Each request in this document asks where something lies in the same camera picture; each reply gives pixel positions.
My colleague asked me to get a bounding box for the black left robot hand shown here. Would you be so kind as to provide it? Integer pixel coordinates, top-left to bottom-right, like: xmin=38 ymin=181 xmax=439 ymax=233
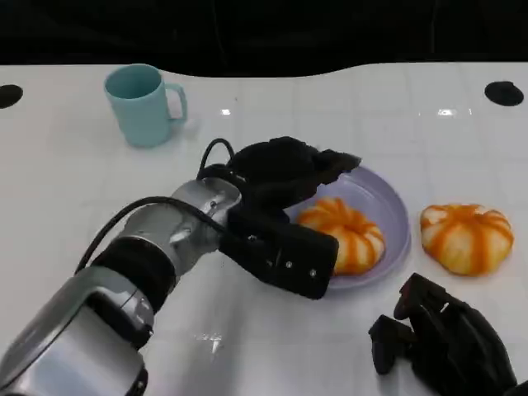
xmin=229 ymin=135 xmax=363 ymax=219

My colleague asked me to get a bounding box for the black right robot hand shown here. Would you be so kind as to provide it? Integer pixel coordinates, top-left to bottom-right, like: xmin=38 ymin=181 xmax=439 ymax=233
xmin=368 ymin=272 xmax=520 ymax=396

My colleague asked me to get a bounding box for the orange white toy bread roll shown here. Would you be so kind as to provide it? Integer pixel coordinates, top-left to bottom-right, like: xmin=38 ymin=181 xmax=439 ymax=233
xmin=420 ymin=203 xmax=515 ymax=276
xmin=297 ymin=196 xmax=387 ymax=276

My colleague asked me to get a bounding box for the lilac plate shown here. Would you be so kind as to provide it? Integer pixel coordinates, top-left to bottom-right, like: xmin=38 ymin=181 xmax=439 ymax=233
xmin=284 ymin=165 xmax=413 ymax=290

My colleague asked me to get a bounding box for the pale green mug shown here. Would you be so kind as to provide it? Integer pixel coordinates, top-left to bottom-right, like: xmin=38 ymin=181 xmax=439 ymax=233
xmin=103 ymin=64 xmax=189 ymax=149

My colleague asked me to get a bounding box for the black round table grommet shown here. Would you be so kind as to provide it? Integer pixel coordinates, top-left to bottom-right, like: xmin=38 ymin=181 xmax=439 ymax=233
xmin=484 ymin=81 xmax=525 ymax=106
xmin=0 ymin=84 xmax=24 ymax=110

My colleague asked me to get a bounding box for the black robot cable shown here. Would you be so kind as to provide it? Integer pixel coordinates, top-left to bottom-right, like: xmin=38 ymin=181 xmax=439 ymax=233
xmin=75 ymin=196 xmax=226 ymax=276
xmin=199 ymin=138 xmax=236 ymax=181

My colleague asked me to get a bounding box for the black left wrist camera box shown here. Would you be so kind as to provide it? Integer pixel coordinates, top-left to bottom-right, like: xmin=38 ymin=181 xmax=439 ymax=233
xmin=218 ymin=204 xmax=340 ymax=300

